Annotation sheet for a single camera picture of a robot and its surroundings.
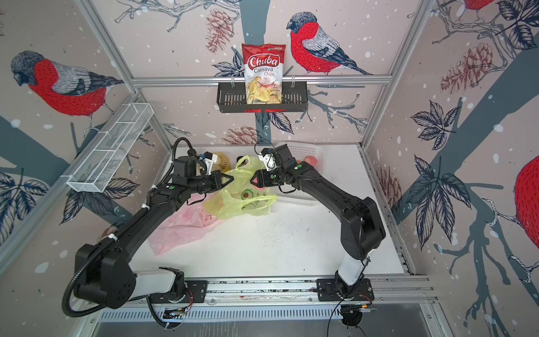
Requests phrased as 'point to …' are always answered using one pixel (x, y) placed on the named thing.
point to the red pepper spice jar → (243, 162)
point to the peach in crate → (311, 160)
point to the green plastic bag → (241, 198)
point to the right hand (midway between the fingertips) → (255, 179)
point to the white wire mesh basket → (97, 168)
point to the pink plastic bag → (185, 223)
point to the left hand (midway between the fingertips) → (236, 175)
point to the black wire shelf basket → (231, 98)
